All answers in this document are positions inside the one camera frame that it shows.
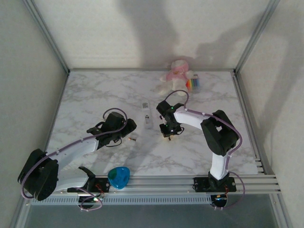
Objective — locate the small AAA battery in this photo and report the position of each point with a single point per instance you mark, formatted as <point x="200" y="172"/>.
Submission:
<point x="169" y="139"/>
<point x="132" y="139"/>

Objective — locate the white remote control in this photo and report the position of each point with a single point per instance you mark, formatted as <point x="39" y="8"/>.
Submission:
<point x="147" y="118"/>

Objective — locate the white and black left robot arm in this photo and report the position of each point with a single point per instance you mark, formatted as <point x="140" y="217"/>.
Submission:
<point x="76" y="149"/>

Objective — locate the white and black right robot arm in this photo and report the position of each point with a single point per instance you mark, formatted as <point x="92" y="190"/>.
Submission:
<point x="190" y="118"/>

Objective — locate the blue green triangular plastic toy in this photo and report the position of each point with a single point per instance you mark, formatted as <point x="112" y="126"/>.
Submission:
<point x="118" y="178"/>

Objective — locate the rainbow marker pack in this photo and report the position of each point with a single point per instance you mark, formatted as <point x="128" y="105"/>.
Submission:
<point x="193" y="83"/>

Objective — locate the white plush toy pink shirt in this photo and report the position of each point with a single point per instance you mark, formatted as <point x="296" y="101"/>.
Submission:
<point x="177" y="76"/>

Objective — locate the round dark controller housing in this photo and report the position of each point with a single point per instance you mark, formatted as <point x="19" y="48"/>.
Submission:
<point x="91" y="201"/>
<point x="219" y="202"/>

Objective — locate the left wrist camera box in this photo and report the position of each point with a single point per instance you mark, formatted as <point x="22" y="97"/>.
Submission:
<point x="114" y="120"/>

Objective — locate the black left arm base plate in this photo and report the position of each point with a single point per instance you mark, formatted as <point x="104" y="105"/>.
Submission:
<point x="104" y="184"/>

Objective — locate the aluminium mounting rail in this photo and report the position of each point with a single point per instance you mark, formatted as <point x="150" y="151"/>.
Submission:
<point x="154" y="185"/>

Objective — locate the aluminium table edge rail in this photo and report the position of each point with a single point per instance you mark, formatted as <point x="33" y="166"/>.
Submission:
<point x="118" y="69"/>

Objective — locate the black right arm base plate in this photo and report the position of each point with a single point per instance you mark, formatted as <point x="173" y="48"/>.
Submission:
<point x="200" y="184"/>

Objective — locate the aluminium side rail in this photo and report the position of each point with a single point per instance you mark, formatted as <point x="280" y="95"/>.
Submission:
<point x="240" y="95"/>

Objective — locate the aluminium frame post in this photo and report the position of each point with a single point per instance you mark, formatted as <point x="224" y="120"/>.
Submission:
<point x="47" y="35"/>
<point x="256" y="35"/>

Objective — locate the aluminium frame leg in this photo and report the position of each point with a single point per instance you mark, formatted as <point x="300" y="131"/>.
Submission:
<point x="19" y="213"/>
<point x="281" y="211"/>

